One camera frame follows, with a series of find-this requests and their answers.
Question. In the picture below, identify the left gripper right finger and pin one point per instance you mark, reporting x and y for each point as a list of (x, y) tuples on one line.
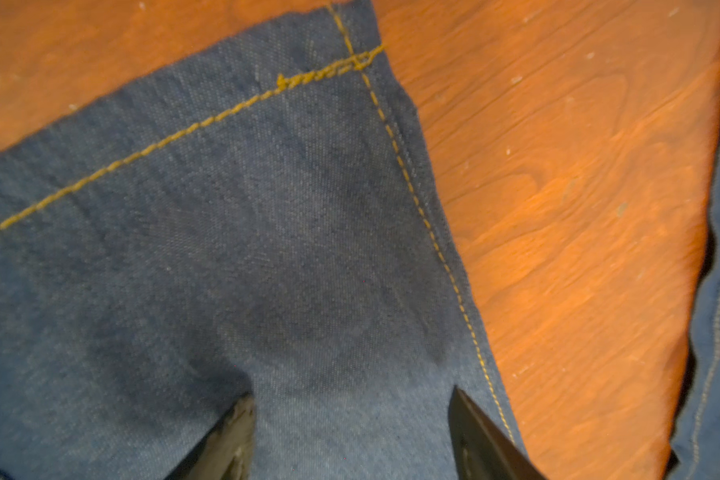
[(481, 451)]

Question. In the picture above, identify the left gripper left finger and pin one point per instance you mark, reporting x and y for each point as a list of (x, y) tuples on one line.
[(226, 451)]

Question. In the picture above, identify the dark blue denim trousers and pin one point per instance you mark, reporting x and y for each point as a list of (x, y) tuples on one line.
[(350, 207)]

